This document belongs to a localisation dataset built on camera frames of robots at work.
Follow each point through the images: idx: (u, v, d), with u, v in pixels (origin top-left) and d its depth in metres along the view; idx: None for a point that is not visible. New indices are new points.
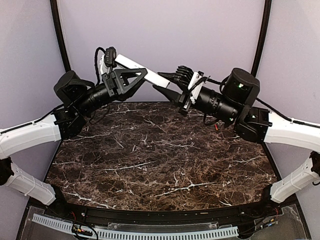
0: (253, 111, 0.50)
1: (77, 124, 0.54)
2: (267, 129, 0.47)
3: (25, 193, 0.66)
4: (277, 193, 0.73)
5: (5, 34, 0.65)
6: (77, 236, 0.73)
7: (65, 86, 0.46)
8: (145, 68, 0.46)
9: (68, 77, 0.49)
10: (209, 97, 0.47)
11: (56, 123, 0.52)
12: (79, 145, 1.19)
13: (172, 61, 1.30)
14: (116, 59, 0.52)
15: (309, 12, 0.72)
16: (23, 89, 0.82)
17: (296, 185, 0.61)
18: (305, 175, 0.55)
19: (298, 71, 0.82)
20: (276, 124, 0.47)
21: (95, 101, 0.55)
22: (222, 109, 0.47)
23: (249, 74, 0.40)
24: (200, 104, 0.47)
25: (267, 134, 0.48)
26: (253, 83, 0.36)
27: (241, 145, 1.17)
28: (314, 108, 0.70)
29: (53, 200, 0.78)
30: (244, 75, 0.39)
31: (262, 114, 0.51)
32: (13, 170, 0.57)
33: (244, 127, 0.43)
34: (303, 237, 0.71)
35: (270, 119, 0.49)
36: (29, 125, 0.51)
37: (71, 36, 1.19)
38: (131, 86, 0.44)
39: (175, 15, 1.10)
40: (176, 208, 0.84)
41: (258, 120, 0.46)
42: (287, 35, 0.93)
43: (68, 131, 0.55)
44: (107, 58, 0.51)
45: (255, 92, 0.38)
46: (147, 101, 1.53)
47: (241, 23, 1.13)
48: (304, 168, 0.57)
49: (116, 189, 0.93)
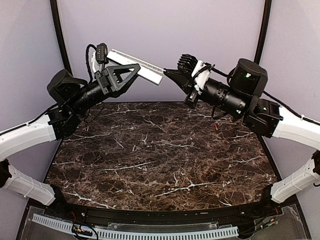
0: (262, 103, 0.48)
1: (72, 124, 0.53)
2: (278, 122, 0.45)
3: (24, 194, 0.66)
4: (278, 193, 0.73)
5: (5, 33, 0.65)
6: (77, 236, 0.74)
7: (57, 85, 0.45)
8: (138, 63, 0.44)
9: (60, 76, 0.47)
10: (216, 88, 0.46)
11: (51, 124, 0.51)
12: (79, 145, 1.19)
13: (172, 61, 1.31)
14: (108, 56, 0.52)
15: (308, 13, 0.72)
16: (22, 89, 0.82)
17: (298, 186, 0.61)
18: (308, 176, 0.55)
19: (298, 71, 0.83)
20: (288, 119, 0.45)
21: (89, 100, 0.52)
22: (229, 102, 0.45)
23: (255, 64, 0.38)
24: (207, 97, 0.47)
25: (277, 128, 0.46)
26: (260, 72, 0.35)
27: (241, 145, 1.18)
28: (314, 108, 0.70)
29: (53, 199, 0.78)
30: (249, 65, 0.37)
31: (272, 107, 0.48)
32: (11, 172, 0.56)
33: (253, 118, 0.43)
34: (303, 236, 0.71)
35: (281, 113, 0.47)
36: (23, 126, 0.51)
37: (71, 35, 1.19)
38: (125, 82, 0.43)
39: (175, 15, 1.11)
40: (176, 208, 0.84)
41: (269, 113, 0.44)
42: (286, 35, 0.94)
43: (64, 132, 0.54)
44: (99, 55, 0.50)
45: (263, 82, 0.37)
46: (147, 101, 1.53)
47: (240, 23, 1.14)
48: (306, 169, 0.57)
49: (116, 189, 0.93)
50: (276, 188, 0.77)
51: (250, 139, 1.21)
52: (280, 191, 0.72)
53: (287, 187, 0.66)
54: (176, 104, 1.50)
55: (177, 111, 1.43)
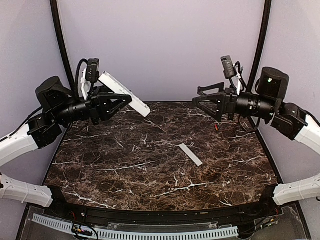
0: (291, 106, 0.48)
1: (53, 133, 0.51)
2: (302, 127, 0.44)
3: (22, 201, 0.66)
4: (280, 194, 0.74)
5: (5, 33, 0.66)
6: (77, 236, 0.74)
7: (46, 90, 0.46)
8: (129, 96, 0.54)
9: (51, 82, 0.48)
10: (247, 101, 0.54)
11: (28, 133, 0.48)
12: (79, 145, 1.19)
13: (171, 61, 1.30)
14: (100, 78, 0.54)
15: (309, 12, 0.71)
16: (23, 89, 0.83)
17: (302, 193, 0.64)
18: (315, 187, 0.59)
19: (297, 71, 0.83)
20: (313, 127, 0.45)
21: (73, 113, 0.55)
22: (261, 109, 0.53)
23: (277, 71, 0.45)
24: (239, 108, 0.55)
25: (300, 133, 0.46)
26: (281, 77, 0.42)
27: (241, 145, 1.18)
28: (314, 108, 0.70)
29: (51, 201, 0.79)
30: (272, 71, 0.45)
31: (301, 112, 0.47)
32: (2, 182, 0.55)
33: (277, 118, 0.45)
34: (303, 237, 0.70)
35: (307, 120, 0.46)
36: (5, 139, 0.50)
37: (72, 35, 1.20)
38: (117, 109, 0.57)
39: (175, 16, 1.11)
40: (176, 208, 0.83)
41: (297, 116, 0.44)
42: (287, 34, 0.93)
43: (44, 140, 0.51)
44: (91, 75, 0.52)
45: (284, 85, 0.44)
46: (146, 101, 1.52)
47: (240, 24, 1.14)
48: (315, 180, 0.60)
49: (116, 189, 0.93)
50: (280, 189, 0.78)
51: (250, 139, 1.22)
52: (283, 193, 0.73)
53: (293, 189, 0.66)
54: (176, 104, 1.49)
55: (177, 111, 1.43)
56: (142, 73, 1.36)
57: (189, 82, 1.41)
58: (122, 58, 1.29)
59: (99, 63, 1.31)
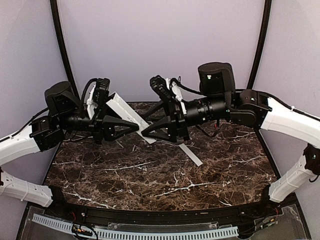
0: (251, 95, 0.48)
1: (56, 138, 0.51)
2: (266, 113, 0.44)
3: (21, 198, 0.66)
4: (276, 192, 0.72)
5: (5, 33, 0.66)
6: (77, 236, 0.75)
7: (56, 94, 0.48)
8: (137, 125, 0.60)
9: (62, 88, 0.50)
10: (196, 109, 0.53)
11: (30, 136, 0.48)
12: (79, 145, 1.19)
13: (172, 61, 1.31)
14: (108, 103, 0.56)
15: (308, 12, 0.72)
16: (23, 89, 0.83)
17: (293, 184, 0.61)
18: (299, 173, 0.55)
19: (297, 71, 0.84)
20: (279, 111, 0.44)
21: (78, 122, 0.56)
22: (214, 110, 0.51)
23: (215, 65, 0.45)
24: (193, 119, 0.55)
25: (266, 119, 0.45)
26: (220, 69, 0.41)
27: (241, 145, 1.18)
28: (314, 108, 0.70)
29: (50, 201, 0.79)
30: (210, 67, 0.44)
31: (260, 97, 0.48)
32: (2, 180, 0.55)
33: (236, 113, 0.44)
34: (302, 236, 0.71)
35: (271, 105, 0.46)
36: (7, 139, 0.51)
37: (71, 35, 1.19)
38: (120, 135, 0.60)
39: (175, 16, 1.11)
40: (176, 208, 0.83)
41: (257, 103, 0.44)
42: (286, 34, 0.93)
43: (46, 143, 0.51)
44: (98, 99, 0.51)
45: (227, 76, 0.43)
46: (146, 101, 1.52)
47: (240, 24, 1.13)
48: (298, 166, 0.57)
49: (116, 189, 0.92)
50: (273, 188, 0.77)
51: (250, 139, 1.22)
52: (277, 191, 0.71)
53: (284, 185, 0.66)
54: None
55: None
56: (142, 73, 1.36)
57: (189, 82, 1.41)
58: (121, 58, 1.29)
59: (99, 63, 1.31)
